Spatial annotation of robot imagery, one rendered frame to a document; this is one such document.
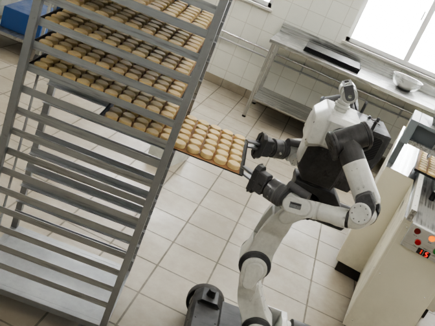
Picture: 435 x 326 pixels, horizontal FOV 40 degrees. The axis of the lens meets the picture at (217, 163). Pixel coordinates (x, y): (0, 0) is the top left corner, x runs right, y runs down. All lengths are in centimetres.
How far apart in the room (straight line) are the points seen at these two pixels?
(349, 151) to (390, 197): 182
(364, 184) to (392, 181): 179
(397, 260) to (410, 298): 23
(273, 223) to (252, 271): 25
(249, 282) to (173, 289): 78
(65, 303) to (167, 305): 64
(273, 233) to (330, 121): 58
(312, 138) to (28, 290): 141
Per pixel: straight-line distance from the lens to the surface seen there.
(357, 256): 414
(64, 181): 293
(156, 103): 234
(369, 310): 351
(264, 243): 259
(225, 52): 699
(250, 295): 271
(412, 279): 339
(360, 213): 212
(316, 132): 231
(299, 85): 691
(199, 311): 293
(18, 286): 281
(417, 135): 393
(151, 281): 332
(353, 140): 218
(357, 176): 215
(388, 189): 395
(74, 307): 277
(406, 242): 328
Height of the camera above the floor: 194
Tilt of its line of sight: 23 degrees down
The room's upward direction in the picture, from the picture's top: 22 degrees clockwise
